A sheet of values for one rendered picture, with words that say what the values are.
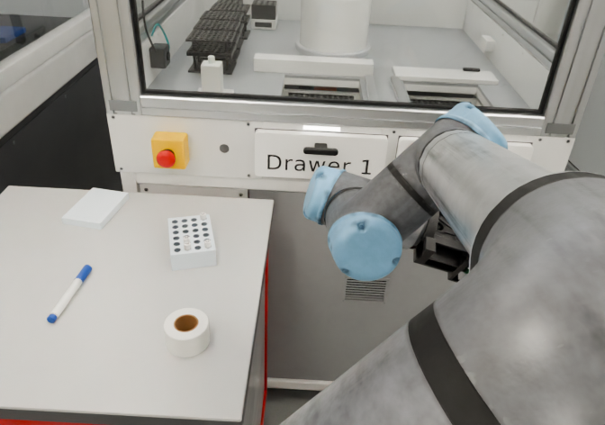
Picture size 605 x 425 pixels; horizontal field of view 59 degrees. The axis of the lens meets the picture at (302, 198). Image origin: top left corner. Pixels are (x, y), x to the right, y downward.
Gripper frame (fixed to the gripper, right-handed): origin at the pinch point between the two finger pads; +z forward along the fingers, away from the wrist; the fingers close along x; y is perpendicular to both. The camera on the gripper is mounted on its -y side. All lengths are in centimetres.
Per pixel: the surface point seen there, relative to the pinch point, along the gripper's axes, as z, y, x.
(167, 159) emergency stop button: -60, -26, -38
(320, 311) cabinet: -12, -20, -77
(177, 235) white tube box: -52, -9, -39
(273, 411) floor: -13, -2, -113
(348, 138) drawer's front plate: -24, -36, -26
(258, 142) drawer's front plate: -42, -33, -33
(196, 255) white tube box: -48, -4, -36
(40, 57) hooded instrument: -107, -67, -63
